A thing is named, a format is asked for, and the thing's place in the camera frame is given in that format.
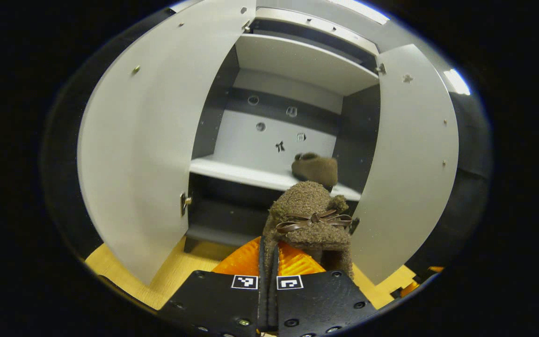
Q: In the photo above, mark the small ceiling light panel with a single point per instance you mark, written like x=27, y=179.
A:
x=457, y=82

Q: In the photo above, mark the grey cabinet door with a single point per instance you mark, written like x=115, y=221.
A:
x=410, y=164
x=148, y=140

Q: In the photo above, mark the brown fuzzy shoe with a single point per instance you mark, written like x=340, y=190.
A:
x=307, y=201
x=318, y=168

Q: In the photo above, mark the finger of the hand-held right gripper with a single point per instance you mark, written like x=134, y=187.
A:
x=410, y=286

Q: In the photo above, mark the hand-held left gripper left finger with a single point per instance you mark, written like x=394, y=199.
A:
x=218, y=304

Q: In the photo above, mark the grey shoe cabinet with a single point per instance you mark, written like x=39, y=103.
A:
x=293, y=65

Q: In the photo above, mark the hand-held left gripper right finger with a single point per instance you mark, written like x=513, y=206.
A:
x=321, y=304

